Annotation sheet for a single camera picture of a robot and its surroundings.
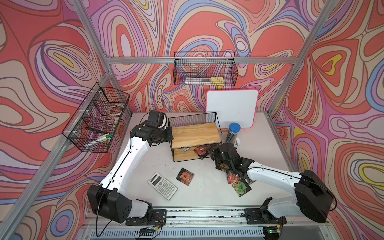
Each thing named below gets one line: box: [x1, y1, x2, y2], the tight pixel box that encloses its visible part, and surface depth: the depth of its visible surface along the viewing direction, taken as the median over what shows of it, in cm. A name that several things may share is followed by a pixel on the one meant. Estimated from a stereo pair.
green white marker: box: [95, 133, 114, 142], surface depth 73 cm
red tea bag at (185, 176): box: [175, 167, 195, 187], surface depth 88 cm
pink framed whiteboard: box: [205, 90, 259, 129], surface depth 100 cm
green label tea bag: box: [231, 178, 252, 198], surface depth 85 cm
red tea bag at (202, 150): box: [193, 145, 212, 159], surface depth 95 cm
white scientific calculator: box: [147, 172, 178, 201], surface depth 84 cm
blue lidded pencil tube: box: [226, 122, 242, 144], surface depth 88 cm
